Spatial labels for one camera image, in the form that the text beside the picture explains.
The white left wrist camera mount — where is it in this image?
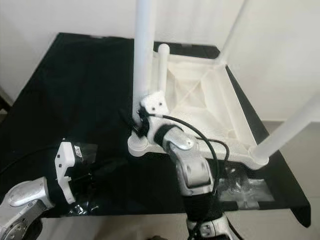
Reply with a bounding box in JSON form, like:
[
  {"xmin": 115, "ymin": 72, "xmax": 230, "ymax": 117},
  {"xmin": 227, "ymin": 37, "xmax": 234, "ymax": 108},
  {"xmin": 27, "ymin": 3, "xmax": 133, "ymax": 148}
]
[{"xmin": 54, "ymin": 141, "xmax": 85, "ymax": 205}]

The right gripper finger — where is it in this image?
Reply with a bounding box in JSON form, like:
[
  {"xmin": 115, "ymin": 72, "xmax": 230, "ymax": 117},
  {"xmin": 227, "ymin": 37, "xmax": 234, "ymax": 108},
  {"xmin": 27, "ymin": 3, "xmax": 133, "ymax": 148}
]
[{"xmin": 120, "ymin": 111, "xmax": 137, "ymax": 132}]

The white plastic children table top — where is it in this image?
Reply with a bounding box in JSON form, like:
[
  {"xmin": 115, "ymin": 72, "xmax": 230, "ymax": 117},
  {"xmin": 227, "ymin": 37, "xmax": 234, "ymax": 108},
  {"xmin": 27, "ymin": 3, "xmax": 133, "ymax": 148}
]
[{"xmin": 127, "ymin": 50, "xmax": 271, "ymax": 168}]

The black stool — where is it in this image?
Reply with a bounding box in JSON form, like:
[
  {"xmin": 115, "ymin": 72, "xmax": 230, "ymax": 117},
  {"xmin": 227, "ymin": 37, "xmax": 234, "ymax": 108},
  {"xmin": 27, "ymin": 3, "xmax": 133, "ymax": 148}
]
[{"xmin": 0, "ymin": 95, "xmax": 12, "ymax": 113}]

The black tablecloth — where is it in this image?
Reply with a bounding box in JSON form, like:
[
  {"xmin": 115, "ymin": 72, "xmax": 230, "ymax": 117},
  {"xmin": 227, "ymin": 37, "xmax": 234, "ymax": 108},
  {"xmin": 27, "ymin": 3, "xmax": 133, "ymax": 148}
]
[{"xmin": 0, "ymin": 32, "xmax": 312, "ymax": 228}]

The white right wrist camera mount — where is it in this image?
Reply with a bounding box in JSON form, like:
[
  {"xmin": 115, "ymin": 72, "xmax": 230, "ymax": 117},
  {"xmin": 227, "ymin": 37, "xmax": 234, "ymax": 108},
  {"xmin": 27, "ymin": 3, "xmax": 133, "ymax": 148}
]
[{"xmin": 140, "ymin": 91, "xmax": 168, "ymax": 146}]

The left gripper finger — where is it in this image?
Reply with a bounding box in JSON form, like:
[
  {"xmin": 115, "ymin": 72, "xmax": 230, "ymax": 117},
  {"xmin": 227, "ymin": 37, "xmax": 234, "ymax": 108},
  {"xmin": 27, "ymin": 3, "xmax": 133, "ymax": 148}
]
[{"xmin": 90, "ymin": 159, "xmax": 128, "ymax": 182}]

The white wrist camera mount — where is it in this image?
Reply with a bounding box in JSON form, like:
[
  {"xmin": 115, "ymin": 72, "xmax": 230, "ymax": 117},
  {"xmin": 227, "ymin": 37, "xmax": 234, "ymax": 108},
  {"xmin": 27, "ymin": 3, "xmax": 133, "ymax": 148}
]
[
  {"xmin": 140, "ymin": 91, "xmax": 168, "ymax": 146},
  {"xmin": 54, "ymin": 141, "xmax": 85, "ymax": 205}
]

